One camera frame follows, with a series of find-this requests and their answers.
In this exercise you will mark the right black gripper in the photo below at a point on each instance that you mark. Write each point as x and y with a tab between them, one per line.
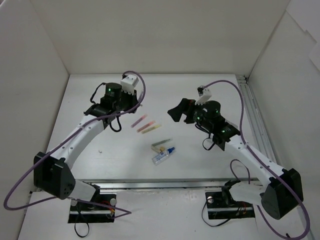
189	110

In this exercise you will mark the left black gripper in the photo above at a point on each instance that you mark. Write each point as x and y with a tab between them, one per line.
131	99

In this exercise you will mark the purple pink highlighter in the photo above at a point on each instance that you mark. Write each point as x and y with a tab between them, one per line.
139	120

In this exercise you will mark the brown orange highlighter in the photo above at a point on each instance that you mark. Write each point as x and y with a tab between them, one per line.
145	126

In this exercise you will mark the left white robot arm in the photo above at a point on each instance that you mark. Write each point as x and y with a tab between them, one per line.
53	173

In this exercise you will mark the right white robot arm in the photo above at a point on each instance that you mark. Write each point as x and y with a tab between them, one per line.
280	190

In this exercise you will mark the yellow highlighter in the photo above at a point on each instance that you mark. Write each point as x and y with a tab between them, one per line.
151	129

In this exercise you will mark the green highlighter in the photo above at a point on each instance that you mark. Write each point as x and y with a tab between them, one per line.
162	142

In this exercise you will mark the clear blue spray bottle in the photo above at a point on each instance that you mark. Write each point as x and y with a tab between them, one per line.
162	156

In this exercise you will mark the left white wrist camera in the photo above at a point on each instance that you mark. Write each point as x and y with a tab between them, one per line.
128	83

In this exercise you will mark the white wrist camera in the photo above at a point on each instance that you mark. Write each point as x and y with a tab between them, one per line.
128	83
204	95

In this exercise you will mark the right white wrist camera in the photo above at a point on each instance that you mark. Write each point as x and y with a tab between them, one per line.
204	95

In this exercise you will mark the front aluminium rail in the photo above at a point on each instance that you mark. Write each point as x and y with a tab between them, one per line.
160	183

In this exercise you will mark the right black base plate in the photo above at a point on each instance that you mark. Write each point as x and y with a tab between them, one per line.
218	209

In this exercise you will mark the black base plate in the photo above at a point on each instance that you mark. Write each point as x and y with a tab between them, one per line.
218	209
88	213

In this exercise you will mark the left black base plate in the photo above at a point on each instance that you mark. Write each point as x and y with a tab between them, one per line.
88	213

